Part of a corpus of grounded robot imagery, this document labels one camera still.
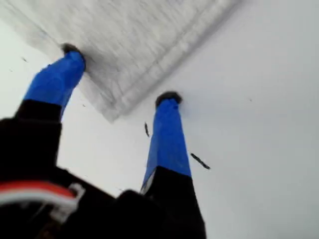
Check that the grey shirt with brown sleeves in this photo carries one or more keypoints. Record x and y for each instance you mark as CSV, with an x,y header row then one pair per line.
x,y
124,49

